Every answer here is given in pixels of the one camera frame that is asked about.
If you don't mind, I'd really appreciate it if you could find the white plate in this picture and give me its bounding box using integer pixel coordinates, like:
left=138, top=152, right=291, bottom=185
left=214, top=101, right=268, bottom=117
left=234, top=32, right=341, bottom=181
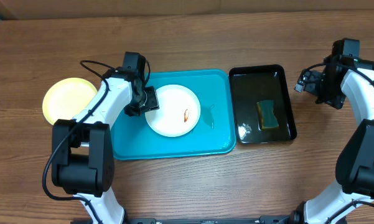
left=145, top=85, right=201, bottom=138

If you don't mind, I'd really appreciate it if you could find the yellow green sponge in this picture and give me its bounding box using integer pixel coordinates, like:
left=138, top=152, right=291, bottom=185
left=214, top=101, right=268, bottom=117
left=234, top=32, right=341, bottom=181
left=256, top=100, right=279, bottom=130

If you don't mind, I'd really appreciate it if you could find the yellow plate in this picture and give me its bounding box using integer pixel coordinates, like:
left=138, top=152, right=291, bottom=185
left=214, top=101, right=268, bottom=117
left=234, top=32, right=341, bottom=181
left=42, top=78, right=97, bottom=125

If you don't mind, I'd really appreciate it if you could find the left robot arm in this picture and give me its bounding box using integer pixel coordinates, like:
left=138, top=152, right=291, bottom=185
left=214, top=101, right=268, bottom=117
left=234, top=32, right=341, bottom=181
left=44, top=67, right=159, bottom=223

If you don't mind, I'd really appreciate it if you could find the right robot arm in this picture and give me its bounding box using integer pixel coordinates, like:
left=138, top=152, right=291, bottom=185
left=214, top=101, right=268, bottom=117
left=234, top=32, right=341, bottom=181
left=282, top=55, right=374, bottom=223

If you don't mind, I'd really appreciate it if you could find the teal serving tray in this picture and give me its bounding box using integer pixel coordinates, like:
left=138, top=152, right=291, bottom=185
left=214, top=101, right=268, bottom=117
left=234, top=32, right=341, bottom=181
left=111, top=69, right=236, bottom=160

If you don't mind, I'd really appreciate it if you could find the black water tray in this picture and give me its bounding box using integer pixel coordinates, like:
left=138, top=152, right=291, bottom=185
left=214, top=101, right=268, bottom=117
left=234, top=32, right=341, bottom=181
left=228, top=64, right=297, bottom=144

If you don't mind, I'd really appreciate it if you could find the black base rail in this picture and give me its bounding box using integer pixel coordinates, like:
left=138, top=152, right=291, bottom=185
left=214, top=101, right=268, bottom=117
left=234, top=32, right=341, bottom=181
left=124, top=215, right=289, bottom=224

